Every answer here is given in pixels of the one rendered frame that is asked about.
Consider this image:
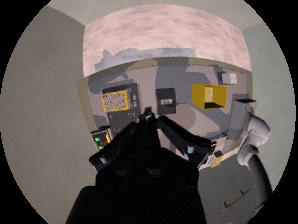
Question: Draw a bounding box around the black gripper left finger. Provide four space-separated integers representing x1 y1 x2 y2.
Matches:
89 107 148 176

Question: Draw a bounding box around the yellow waste bin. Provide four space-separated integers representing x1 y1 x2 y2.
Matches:
191 84 227 109

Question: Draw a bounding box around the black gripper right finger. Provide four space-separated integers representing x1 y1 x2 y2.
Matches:
145 107 212 175

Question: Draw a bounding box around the black flat pad with label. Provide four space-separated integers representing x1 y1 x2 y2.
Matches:
155 88 176 115

